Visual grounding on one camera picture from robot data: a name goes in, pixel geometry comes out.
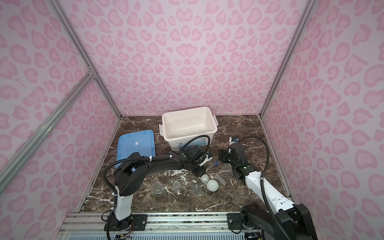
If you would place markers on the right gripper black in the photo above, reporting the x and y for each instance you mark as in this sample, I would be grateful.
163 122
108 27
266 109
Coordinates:
223 154

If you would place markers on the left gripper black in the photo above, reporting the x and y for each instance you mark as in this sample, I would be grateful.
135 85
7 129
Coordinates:
201 172

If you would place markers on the clear plastic test tube rack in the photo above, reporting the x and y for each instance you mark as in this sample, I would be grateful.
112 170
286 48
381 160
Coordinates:
223 177

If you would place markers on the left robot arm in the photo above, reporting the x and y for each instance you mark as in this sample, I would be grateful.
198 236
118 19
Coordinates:
132 171

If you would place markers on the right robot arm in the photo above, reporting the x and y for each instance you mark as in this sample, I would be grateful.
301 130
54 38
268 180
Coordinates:
283 219

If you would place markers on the small white ceramic crucible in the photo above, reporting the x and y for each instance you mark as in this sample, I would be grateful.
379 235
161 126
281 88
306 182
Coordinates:
204 178

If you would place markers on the small clear glass beaker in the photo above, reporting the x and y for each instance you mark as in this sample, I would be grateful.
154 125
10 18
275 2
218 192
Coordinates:
177 187

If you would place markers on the white plastic storage bin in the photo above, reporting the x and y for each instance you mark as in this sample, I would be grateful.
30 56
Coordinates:
188 128

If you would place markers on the white ceramic evaporating dish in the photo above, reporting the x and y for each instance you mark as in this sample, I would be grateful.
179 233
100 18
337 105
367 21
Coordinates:
212 185

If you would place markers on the clear glass flask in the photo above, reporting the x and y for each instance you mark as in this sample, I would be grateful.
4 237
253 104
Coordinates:
157 189

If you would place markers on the blue plastic bin lid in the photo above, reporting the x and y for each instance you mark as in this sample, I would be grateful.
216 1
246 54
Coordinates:
142 142

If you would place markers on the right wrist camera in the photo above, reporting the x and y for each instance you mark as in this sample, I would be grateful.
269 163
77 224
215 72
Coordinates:
233 140

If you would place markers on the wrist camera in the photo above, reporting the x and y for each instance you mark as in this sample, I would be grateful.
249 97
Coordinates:
233 140
208 157

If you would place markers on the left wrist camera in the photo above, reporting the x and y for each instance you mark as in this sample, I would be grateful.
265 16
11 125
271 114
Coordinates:
208 157

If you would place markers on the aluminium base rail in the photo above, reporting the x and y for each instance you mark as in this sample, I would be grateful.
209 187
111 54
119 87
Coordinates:
160 226

